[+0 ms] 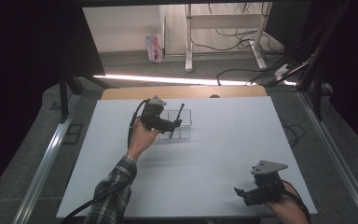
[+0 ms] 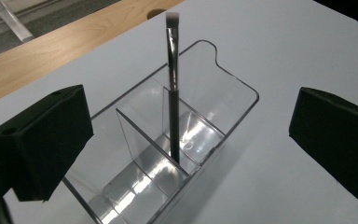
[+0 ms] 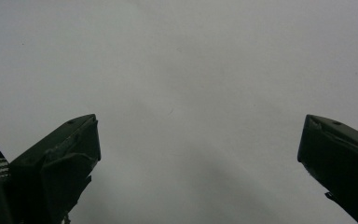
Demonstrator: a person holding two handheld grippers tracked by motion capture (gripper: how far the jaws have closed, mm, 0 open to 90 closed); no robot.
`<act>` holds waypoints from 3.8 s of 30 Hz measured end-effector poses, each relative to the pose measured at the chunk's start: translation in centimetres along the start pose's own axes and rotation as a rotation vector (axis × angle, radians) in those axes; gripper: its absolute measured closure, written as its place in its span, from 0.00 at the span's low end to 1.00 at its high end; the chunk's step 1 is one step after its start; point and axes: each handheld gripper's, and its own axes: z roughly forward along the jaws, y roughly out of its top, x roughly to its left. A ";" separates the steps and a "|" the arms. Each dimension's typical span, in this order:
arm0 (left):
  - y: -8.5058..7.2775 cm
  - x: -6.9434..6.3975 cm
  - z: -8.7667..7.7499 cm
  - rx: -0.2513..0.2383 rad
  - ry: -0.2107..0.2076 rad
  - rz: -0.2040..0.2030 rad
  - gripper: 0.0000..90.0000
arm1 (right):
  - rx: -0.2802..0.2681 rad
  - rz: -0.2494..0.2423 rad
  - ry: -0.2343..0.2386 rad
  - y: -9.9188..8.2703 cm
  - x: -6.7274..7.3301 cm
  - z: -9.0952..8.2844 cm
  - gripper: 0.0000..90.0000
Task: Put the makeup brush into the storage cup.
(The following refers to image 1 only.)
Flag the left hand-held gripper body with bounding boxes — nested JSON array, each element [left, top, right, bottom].
[[140, 95, 175, 133]]

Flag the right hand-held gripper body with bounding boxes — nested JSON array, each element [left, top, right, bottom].
[[244, 160, 289, 207]]

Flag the black makeup brush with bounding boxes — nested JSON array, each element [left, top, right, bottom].
[[169, 103, 186, 140]]

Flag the clear plastic organizer box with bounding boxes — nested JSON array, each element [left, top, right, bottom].
[[158, 108, 193, 140]]

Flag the person's left hand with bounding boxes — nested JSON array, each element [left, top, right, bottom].
[[126, 118, 161, 161]]

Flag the person's right hand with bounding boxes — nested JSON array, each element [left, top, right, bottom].
[[263, 181, 310, 224]]

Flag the wooden table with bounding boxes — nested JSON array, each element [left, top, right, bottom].
[[101, 85, 268, 101]]

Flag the bright light strip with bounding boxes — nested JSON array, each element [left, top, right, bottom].
[[92, 73, 296, 87]]

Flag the white table cover board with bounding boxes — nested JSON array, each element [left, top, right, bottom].
[[55, 96, 319, 218]]

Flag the colourful printed box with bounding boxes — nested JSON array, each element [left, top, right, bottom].
[[145, 35, 164, 64]]

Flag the black metal stand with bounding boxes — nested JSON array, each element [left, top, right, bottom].
[[260, 0, 353, 122], [58, 72, 115, 124]]

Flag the white power strip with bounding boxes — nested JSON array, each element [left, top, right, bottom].
[[274, 63, 294, 77]]

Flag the black panel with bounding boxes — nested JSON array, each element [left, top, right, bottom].
[[264, 1, 312, 49]]

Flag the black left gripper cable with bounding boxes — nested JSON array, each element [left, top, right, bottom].
[[60, 98, 152, 224]]

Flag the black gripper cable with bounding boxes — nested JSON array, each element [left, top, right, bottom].
[[60, 98, 152, 224], [282, 181, 312, 224]]

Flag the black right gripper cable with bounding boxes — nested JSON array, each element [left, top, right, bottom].
[[282, 181, 312, 224]]

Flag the thin black cable loop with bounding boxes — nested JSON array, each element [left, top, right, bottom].
[[280, 119, 306, 147]]

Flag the black floor cable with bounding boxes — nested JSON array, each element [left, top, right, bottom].
[[215, 67, 264, 87]]

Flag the aluminium rail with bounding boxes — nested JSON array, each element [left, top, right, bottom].
[[297, 91, 358, 224], [11, 92, 82, 224]]

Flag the black rectangular floor frame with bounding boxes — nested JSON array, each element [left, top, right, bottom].
[[62, 123, 84, 146]]

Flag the black floor cables bundle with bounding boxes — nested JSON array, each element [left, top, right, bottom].
[[190, 2, 285, 54]]

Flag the white desk frame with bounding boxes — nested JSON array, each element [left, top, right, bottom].
[[184, 2, 273, 73]]

